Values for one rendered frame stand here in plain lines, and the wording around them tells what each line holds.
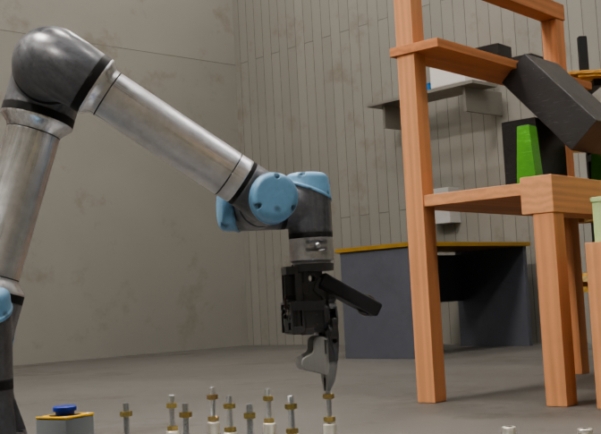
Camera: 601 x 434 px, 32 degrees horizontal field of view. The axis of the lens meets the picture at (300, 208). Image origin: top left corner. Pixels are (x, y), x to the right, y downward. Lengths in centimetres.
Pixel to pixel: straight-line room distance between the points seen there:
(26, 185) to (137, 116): 22
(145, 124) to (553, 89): 390
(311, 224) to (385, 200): 901
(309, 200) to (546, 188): 280
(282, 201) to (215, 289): 1049
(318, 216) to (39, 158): 46
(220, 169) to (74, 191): 954
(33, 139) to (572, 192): 325
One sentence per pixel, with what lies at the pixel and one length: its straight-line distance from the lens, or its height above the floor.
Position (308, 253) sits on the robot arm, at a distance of 172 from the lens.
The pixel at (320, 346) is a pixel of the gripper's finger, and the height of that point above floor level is 41.
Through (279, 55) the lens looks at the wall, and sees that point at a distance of 1207.
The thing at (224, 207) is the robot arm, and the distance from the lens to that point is 169.
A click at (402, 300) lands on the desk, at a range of 812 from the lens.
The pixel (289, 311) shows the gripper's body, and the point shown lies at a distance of 172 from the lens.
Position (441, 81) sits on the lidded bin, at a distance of 957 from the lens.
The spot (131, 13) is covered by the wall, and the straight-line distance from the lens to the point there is 1190.
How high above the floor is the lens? 49
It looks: 5 degrees up
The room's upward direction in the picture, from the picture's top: 3 degrees counter-clockwise
